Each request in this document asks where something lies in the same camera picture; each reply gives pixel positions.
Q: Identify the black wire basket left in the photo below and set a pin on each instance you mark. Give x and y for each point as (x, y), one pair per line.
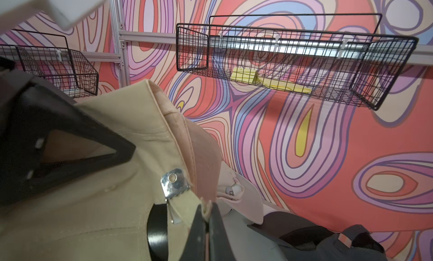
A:
(49, 56)

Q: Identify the black wire basket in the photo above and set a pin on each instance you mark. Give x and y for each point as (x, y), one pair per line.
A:
(336, 57)
(49, 56)

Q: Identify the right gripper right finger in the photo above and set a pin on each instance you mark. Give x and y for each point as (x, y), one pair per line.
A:
(219, 245)

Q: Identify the dark grey baseball cap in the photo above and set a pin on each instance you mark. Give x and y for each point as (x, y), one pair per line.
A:
(288, 237)

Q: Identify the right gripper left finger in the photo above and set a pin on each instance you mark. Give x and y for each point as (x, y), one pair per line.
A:
(195, 247)

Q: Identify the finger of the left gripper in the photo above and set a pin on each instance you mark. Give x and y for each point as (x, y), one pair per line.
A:
(47, 141)

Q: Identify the black wire basket back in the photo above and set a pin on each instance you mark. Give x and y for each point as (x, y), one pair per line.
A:
(336, 57)

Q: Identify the light beige baseball cap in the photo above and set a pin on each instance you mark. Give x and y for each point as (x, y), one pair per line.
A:
(235, 192)

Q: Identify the tan khaki baseball cap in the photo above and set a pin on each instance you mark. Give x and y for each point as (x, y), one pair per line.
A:
(104, 216)

